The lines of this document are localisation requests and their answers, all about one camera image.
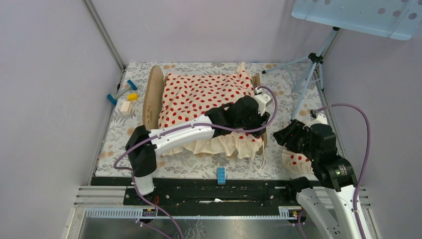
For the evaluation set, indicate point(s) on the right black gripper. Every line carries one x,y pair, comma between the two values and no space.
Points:
294,127

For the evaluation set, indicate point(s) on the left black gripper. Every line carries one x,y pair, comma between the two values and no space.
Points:
260,120

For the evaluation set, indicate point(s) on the large strawberry print cushion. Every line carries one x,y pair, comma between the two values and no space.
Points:
204,99

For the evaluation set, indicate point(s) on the wooden pet bed frame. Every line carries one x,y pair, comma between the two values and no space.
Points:
151,102

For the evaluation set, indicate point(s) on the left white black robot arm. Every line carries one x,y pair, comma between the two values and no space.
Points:
144,145

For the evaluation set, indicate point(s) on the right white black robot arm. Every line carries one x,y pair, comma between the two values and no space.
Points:
340,183

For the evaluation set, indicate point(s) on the small strawberry print pillow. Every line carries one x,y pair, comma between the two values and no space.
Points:
296,163

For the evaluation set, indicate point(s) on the floral table mat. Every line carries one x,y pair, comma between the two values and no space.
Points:
189,165

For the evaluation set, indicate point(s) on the blue toy brick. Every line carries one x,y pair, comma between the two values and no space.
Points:
221,176

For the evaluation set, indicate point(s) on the grey tripod stand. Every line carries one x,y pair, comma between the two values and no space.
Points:
313,72

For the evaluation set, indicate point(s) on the yellow toy block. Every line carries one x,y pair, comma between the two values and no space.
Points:
132,97

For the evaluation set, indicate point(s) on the beige wooden toy block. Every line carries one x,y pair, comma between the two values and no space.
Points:
126,107

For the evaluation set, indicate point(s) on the light blue perforated tray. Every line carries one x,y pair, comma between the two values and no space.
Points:
394,19

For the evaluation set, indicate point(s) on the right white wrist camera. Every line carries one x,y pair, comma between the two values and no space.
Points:
319,118

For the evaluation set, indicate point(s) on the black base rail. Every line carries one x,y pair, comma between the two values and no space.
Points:
206,198

